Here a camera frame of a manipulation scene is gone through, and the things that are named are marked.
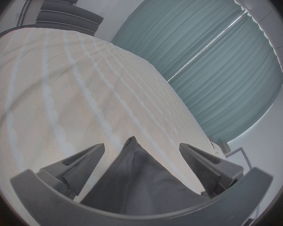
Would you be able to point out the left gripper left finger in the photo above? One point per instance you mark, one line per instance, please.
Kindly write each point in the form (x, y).
(73, 173)

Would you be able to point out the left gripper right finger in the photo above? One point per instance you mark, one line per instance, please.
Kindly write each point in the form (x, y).
(210, 171)

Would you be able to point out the black T-shirt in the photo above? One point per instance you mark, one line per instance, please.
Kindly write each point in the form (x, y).
(136, 180)

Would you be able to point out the white printed pillow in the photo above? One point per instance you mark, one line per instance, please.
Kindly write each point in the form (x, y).
(217, 147)

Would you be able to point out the dark grey bedside table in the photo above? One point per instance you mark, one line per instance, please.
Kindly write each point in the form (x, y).
(223, 146)

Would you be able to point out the bed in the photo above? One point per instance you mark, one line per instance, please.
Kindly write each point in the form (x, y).
(85, 90)

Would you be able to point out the blue-green curtain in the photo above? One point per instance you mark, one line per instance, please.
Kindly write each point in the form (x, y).
(174, 27)
(231, 83)

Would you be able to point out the dark grey dresser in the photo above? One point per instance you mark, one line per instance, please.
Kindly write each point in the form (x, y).
(66, 15)

